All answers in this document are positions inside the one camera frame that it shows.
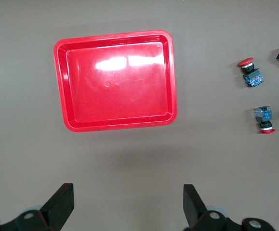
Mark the red mushroom push button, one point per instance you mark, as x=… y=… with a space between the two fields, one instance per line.
x=263 y=115
x=252 y=78

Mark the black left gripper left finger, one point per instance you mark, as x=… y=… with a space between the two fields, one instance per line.
x=57 y=207

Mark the red plastic tray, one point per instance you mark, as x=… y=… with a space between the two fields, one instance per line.
x=117 y=96

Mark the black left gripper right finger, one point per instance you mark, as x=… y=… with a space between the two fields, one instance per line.
x=194 y=207

